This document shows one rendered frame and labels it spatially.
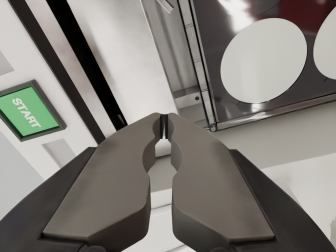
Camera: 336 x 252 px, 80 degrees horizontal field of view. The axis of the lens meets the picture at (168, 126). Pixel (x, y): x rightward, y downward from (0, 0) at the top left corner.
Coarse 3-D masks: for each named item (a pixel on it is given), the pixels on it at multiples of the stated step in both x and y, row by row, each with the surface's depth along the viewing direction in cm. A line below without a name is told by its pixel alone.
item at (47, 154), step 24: (0, 0) 16; (0, 24) 17; (0, 48) 18; (24, 48) 18; (0, 72) 19; (24, 72) 19; (48, 72) 19; (48, 96) 20; (0, 120) 21; (72, 120) 21; (24, 144) 23; (48, 144) 24; (72, 144) 23; (96, 144) 23; (48, 168) 25
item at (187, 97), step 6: (180, 90) 34; (186, 90) 33; (192, 90) 33; (198, 90) 32; (210, 90) 31; (174, 96) 33; (180, 96) 32; (186, 96) 32; (192, 96) 32; (198, 96) 32; (180, 102) 32; (186, 102) 32; (192, 102) 32; (198, 102) 32
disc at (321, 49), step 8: (328, 16) 22; (328, 24) 22; (320, 32) 22; (328, 32) 22; (320, 40) 23; (328, 40) 23; (320, 48) 23; (328, 48) 23; (320, 56) 24; (328, 56) 24; (320, 64) 24; (328, 64) 24; (328, 72) 25
